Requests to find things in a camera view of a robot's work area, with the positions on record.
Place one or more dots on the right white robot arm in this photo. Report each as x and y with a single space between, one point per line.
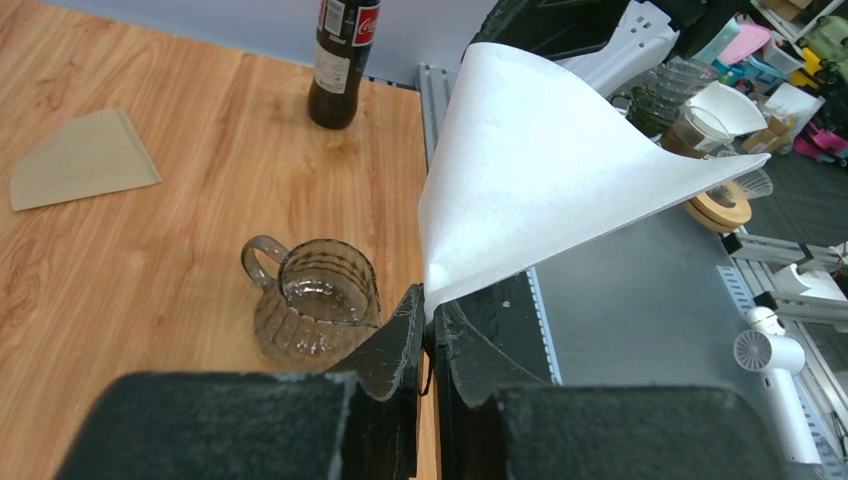
607 43

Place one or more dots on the clear ribbed glass pitcher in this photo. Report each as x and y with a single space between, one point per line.
319 301

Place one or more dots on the white paper coffee filter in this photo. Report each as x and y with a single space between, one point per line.
531 161

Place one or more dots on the cola bottle red cap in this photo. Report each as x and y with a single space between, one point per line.
344 36

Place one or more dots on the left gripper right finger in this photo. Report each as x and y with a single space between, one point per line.
470 373

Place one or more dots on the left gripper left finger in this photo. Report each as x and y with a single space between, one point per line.
380 439

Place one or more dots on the brown paper coffee filter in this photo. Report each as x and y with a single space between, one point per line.
95 154

